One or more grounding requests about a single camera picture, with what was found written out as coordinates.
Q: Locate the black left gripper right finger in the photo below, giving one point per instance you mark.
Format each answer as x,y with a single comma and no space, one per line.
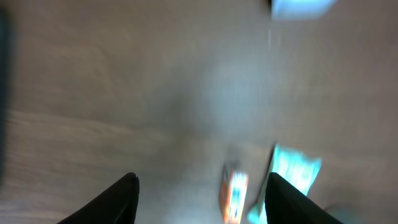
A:
287,205

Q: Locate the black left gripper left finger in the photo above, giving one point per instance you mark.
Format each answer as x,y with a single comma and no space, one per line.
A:
116,205

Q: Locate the grey plastic mesh basket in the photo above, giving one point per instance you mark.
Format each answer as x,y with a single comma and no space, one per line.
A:
5,38

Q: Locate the teal tissue packet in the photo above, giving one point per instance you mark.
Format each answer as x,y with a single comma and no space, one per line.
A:
295,167

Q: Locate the white barcode scanner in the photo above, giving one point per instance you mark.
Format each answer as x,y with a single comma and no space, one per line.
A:
292,10

